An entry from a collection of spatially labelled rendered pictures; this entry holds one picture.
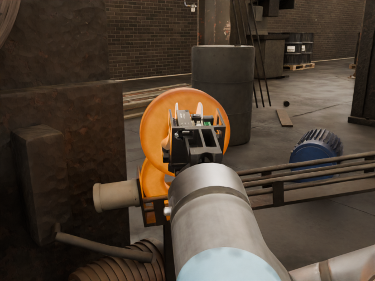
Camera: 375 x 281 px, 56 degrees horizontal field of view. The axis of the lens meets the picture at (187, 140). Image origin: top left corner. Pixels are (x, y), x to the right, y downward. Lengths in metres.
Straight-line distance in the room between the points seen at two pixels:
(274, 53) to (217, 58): 5.37
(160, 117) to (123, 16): 7.49
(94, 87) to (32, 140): 0.23
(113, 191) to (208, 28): 4.30
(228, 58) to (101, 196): 2.50
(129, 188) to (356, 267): 0.46
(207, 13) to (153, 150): 4.39
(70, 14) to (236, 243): 0.72
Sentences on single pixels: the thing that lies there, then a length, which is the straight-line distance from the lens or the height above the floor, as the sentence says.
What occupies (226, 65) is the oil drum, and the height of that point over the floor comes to 0.73.
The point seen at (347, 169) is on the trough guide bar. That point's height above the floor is 0.72.
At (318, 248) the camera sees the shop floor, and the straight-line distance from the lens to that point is 1.89.
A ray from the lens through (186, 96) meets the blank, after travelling 0.58.
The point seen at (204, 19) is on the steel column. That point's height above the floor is 1.17.
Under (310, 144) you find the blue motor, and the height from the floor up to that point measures 0.32.
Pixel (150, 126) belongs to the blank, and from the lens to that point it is 0.58.
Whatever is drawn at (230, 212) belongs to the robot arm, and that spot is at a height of 0.83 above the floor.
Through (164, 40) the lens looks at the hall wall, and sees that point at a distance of 8.67.
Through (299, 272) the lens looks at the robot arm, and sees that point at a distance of 0.42.
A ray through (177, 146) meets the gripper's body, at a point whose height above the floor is 0.85.
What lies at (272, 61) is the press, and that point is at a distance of 8.39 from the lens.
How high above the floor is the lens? 0.99
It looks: 17 degrees down
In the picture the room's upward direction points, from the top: straight up
